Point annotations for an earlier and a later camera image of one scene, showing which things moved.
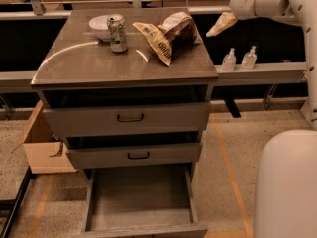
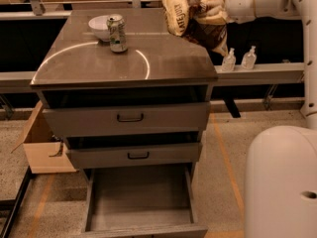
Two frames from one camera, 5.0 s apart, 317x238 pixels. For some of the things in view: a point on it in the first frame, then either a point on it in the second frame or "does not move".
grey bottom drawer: (142, 201) does not move
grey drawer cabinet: (128, 88) does not move
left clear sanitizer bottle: (229, 60) does not move
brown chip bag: (175, 29) → (182, 16)
